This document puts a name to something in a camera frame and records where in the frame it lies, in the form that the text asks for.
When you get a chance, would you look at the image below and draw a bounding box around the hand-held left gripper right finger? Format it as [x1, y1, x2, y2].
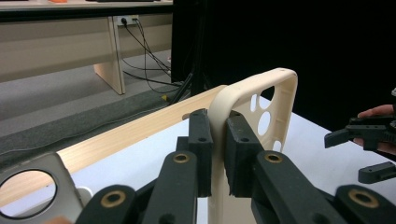
[224, 110, 337, 224]

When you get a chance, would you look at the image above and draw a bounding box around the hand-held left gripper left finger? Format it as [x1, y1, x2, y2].
[141, 108, 215, 224]

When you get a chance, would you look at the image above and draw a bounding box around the beige phone case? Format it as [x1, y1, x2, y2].
[206, 67, 299, 224]

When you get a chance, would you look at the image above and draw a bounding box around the white table mat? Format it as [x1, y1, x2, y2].
[0, 95, 396, 224]

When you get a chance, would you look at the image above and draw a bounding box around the black tripod stand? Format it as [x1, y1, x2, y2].
[167, 71, 195, 105]

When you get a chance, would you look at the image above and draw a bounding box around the black curtain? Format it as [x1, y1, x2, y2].
[171, 0, 396, 132]

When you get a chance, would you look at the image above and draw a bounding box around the long wooden desk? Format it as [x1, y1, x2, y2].
[0, 0, 174, 96]

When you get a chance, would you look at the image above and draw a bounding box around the black cable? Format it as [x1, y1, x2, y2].
[120, 18, 172, 74]
[122, 57, 185, 94]

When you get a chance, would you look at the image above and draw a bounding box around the white wall socket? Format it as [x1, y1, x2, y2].
[115, 14, 139, 26]

